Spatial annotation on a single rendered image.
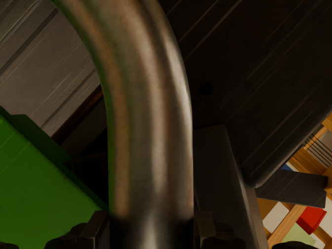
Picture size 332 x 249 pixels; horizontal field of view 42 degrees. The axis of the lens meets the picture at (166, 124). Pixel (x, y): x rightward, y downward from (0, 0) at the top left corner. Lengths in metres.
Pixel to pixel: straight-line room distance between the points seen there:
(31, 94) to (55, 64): 0.06
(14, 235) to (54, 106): 0.56
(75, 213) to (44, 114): 0.56
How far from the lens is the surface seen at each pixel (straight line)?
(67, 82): 0.75
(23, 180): 0.22
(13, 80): 0.65
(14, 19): 0.25
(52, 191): 0.22
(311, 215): 4.04
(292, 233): 3.76
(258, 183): 0.27
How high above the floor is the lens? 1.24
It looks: 14 degrees down
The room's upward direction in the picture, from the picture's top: 134 degrees clockwise
